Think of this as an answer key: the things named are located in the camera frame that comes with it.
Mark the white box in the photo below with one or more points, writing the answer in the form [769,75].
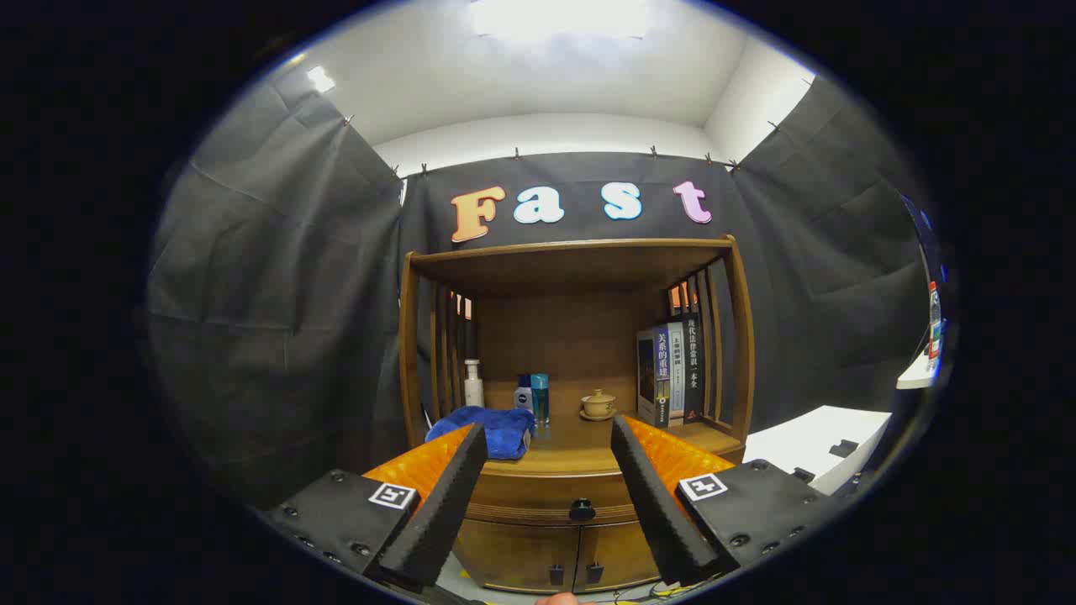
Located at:
[807,437]

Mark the white shelf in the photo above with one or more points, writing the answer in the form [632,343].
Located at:
[918,376]

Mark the light blue book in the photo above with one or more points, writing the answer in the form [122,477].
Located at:
[677,370]

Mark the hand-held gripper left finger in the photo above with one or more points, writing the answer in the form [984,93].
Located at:
[450,496]

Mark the beige lidded tea cup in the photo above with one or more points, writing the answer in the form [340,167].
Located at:
[598,406]

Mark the blue towel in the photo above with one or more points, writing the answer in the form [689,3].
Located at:
[504,428]

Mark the black book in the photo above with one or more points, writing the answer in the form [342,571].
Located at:
[693,365]

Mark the wooden countertop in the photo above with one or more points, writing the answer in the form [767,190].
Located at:
[580,449]

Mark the grey book blue spine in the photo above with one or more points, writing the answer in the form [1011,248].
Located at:
[649,378]

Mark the wooden cabinet door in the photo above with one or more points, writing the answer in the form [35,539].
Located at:
[521,555]
[618,550]

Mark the small white blue-capped bottle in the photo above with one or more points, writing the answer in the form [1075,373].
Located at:
[524,397]

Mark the teal bottle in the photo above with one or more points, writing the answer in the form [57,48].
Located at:
[540,399]

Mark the black backdrop cloth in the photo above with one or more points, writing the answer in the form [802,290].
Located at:
[277,294]

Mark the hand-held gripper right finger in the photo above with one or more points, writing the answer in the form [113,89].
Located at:
[647,496]

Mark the white pump bottle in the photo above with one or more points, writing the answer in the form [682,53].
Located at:
[474,391]

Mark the wooden cabinet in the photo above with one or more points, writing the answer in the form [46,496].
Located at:
[572,336]

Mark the clear bottle red label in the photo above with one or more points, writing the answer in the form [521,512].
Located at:
[934,328]

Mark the wooden drawer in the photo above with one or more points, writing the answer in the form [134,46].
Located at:
[555,496]

